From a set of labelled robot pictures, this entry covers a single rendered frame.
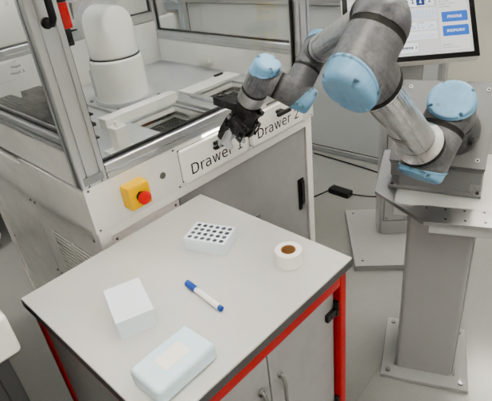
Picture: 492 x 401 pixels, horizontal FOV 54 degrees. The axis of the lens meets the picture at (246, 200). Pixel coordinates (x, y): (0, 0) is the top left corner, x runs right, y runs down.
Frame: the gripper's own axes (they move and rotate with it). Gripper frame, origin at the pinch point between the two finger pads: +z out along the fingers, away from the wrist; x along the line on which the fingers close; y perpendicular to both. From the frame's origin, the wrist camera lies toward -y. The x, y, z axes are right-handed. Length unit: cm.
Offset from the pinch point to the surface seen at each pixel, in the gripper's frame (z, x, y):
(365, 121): 80, 167, -4
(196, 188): 17.2, -8.9, 3.0
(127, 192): 2.2, -36.6, -0.5
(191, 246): 1.8, -32.5, 22.8
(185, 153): 2.3, -13.0, -3.4
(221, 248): -4.0, -29.2, 29.3
